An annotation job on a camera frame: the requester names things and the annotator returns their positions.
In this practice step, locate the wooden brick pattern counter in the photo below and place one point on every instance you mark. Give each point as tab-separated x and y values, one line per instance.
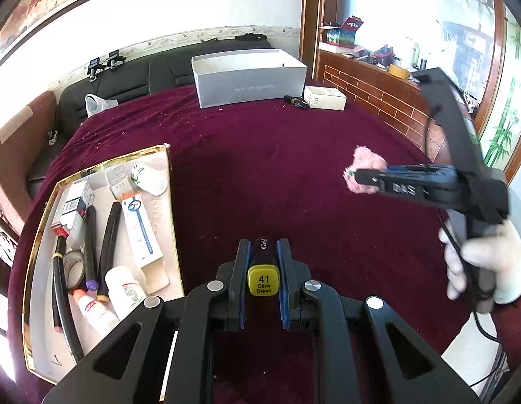
369	96

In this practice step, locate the pink plush toy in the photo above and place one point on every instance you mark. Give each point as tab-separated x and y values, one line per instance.
367	162

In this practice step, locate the wooden door frame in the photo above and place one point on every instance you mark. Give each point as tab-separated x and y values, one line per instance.
310	17

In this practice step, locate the black clip device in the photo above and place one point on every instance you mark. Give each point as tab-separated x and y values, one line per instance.
93	67
115	59

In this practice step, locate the yellow wooden box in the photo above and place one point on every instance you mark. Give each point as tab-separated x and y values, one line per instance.
398	71

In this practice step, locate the grey shoe box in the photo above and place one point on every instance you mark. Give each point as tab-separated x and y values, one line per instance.
252	88

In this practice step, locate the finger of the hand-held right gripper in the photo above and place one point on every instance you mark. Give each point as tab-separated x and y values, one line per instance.
428	170
399	188

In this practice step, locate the small orange capped white bottle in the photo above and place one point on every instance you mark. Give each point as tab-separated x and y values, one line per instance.
96	313

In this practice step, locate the black pouch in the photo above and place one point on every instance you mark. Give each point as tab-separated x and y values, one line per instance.
252	37

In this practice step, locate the person's right hand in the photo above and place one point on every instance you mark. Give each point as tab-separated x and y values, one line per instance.
510	265

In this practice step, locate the white red carton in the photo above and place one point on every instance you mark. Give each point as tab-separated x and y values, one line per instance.
60	231

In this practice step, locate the red black open box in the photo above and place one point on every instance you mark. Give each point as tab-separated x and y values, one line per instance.
352	25

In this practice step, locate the white gold edged tray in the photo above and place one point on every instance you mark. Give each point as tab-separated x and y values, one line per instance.
44	324

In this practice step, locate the blue white medicine box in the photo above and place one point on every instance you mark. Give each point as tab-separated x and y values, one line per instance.
138	227

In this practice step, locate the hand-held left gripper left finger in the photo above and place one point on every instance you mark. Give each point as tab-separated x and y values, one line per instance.
243	269

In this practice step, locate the person's right forearm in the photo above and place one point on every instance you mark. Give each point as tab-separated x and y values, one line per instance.
516	332

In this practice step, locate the peach capped black marker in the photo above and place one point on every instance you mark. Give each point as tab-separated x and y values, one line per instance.
110	240

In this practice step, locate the white kettle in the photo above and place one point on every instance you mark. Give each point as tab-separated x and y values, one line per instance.
410	52

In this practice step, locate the green white box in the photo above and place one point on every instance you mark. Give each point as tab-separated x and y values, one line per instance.
336	38

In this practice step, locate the small white carton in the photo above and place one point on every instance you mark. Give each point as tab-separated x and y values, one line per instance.
117	181

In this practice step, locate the brown upholstered chair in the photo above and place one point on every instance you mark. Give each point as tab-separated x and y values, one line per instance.
20	143

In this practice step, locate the framed wall painting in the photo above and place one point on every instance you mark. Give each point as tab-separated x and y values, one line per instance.
54	4

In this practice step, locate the white plastic bag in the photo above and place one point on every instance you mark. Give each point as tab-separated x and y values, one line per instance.
96	105

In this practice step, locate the dark pot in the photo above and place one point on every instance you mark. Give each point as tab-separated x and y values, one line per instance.
384	57

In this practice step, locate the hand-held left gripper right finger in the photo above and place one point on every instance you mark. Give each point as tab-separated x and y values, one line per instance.
283	269

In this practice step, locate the bamboo painted panel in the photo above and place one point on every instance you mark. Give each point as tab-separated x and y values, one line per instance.
510	105

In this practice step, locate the green label white bottle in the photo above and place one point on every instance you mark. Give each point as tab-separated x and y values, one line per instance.
153	181

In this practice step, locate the white flat box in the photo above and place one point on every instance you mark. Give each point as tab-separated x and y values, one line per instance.
325	99

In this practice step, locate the black leather sofa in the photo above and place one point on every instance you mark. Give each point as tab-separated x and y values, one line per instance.
125	80

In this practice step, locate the yellow capped black marker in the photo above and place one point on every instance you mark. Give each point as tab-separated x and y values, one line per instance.
264	282

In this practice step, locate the white blue carton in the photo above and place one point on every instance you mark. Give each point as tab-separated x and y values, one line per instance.
75	202

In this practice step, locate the large white bottle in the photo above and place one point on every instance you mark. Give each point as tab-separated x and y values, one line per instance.
123	290

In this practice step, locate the purple capped black marker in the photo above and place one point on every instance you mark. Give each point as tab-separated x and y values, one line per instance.
90	252

